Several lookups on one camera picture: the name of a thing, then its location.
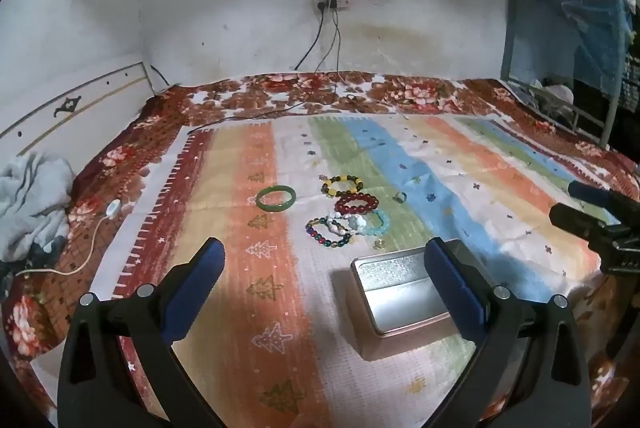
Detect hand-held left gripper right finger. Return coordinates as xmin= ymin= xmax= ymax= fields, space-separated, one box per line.
xmin=424 ymin=237 xmax=593 ymax=428

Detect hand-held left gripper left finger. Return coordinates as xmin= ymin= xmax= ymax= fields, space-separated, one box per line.
xmin=56 ymin=237 xmax=231 ymax=428

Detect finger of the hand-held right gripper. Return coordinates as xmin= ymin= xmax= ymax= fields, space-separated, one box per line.
xmin=549 ymin=203 xmax=626 ymax=254
xmin=567 ymin=179 xmax=640 ymax=210

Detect silver metal tin box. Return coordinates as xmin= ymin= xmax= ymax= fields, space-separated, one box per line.
xmin=350 ymin=244 xmax=482 ymax=361

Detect white bead bracelet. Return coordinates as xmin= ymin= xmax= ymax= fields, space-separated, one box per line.
xmin=327 ymin=213 xmax=369 ymax=240

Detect multicolour glass bead bracelet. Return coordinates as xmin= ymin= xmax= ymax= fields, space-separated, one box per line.
xmin=305 ymin=217 xmax=354 ymax=250

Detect yellow and black bead bracelet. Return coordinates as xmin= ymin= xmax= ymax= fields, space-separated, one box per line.
xmin=321 ymin=175 xmax=364 ymax=197

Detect green jade bangle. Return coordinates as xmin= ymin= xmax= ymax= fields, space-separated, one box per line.
xmin=255 ymin=185 xmax=297 ymax=212

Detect striped pastel cloth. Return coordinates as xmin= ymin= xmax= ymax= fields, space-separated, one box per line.
xmin=30 ymin=113 xmax=621 ymax=428

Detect blue mosquito net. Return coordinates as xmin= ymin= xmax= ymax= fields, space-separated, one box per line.
xmin=547 ymin=0 xmax=637 ymax=95

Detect grey crumpled cloth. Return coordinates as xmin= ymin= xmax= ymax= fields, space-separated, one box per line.
xmin=0 ymin=151 xmax=77 ymax=262

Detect white bed headboard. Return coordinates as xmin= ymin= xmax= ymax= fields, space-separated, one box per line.
xmin=0 ymin=61 xmax=157 ymax=156

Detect red floral blanket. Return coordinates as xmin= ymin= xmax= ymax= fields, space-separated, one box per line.
xmin=0 ymin=72 xmax=640 ymax=428

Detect turquoise bead bracelet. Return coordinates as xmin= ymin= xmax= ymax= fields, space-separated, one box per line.
xmin=362 ymin=208 xmax=392 ymax=237

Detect white cable with switch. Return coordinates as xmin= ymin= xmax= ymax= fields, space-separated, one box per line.
xmin=15 ymin=199 xmax=124 ymax=278

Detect dark red bead bracelet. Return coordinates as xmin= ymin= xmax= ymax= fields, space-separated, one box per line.
xmin=334 ymin=191 xmax=380 ymax=215

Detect thin black cable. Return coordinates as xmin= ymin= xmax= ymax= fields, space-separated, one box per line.
xmin=149 ymin=64 xmax=172 ymax=92

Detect long black power cable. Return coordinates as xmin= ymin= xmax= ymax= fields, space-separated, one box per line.
xmin=187 ymin=8 xmax=344 ymax=135

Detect short black power cable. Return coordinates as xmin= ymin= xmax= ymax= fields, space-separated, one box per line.
xmin=294 ymin=8 xmax=325 ymax=72

